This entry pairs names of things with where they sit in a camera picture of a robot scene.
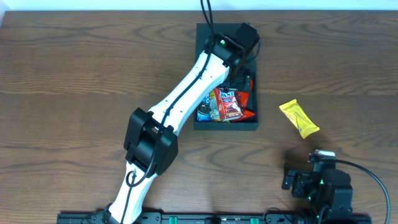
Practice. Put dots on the yellow snack bar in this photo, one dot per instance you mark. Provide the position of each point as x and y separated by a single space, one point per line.
298 118

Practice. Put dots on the blue Oreo cookie pack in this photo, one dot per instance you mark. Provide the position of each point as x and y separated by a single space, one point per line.
203 110

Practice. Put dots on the red jerky snack bag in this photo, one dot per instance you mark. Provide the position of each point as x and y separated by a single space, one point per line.
242 99

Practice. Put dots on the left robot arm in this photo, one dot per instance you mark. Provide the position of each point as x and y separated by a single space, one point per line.
151 137

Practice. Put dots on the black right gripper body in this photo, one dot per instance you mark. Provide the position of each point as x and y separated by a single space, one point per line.
296 181

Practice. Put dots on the yellow seed snack bag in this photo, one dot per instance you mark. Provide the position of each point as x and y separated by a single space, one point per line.
213 107

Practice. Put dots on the red Hello Panda box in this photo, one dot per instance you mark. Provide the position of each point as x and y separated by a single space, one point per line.
227 104

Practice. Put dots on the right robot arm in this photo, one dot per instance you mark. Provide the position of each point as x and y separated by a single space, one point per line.
329 194

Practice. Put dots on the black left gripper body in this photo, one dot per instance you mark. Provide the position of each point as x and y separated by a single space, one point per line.
241 83

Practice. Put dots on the dark green box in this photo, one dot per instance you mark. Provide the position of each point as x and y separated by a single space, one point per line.
249 124

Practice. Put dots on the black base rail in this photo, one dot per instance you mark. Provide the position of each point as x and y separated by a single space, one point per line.
163 218

